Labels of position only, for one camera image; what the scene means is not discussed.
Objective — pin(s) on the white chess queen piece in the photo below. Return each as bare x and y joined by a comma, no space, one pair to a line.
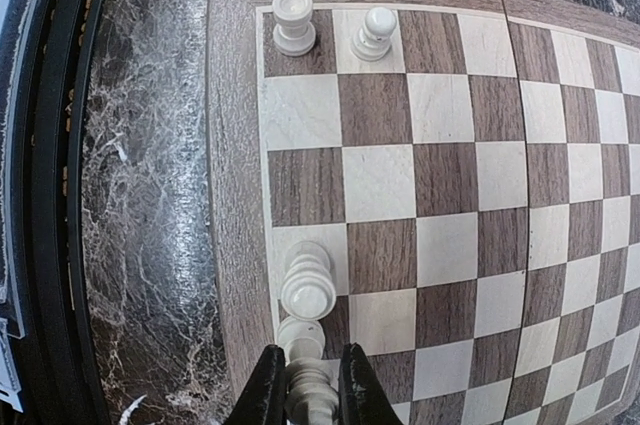
310,397

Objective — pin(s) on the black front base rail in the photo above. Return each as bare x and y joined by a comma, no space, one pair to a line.
63,371

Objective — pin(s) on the white chess rook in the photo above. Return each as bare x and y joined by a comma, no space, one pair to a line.
294,34

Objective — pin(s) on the wooden chess board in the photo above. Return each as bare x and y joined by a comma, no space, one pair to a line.
476,189

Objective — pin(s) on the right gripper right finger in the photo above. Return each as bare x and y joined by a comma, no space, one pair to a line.
362,399

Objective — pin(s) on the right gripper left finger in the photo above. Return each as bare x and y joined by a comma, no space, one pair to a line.
263,397

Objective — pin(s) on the grey slotted cable duct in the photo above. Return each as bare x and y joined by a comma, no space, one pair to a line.
16,16

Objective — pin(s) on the white chess pawn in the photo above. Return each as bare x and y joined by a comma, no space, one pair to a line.
372,41

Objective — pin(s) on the white chess king piece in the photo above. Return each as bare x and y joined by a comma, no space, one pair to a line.
308,291

